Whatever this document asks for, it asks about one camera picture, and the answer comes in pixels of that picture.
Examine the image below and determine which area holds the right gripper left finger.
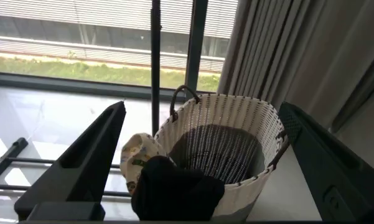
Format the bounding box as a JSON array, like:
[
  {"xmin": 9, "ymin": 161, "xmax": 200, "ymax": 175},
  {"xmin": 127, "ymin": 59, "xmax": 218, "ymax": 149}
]
[{"xmin": 14, "ymin": 100, "xmax": 128, "ymax": 222}]

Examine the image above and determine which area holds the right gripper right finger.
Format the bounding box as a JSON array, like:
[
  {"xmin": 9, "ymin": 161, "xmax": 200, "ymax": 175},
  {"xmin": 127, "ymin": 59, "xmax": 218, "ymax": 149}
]
[{"xmin": 277, "ymin": 101, "xmax": 374, "ymax": 222}]

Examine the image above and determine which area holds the black garment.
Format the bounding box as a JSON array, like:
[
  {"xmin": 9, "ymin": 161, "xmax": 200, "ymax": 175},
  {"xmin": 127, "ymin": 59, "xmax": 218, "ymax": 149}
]
[{"xmin": 131, "ymin": 155, "xmax": 226, "ymax": 222}]

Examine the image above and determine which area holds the black clothes rack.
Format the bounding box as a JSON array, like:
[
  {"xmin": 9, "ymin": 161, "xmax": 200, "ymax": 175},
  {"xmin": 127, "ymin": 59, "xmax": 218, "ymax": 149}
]
[{"xmin": 0, "ymin": 0, "xmax": 162, "ymax": 198}]

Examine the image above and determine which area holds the cream printed garment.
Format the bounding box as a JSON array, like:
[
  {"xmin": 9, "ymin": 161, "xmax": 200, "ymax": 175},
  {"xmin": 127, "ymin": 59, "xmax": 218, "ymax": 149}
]
[{"xmin": 119, "ymin": 133, "xmax": 175, "ymax": 195}]

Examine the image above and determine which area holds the white laundry basket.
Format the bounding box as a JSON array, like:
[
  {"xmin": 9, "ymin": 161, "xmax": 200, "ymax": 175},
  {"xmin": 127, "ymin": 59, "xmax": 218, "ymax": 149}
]
[{"xmin": 154, "ymin": 84, "xmax": 290, "ymax": 222}]

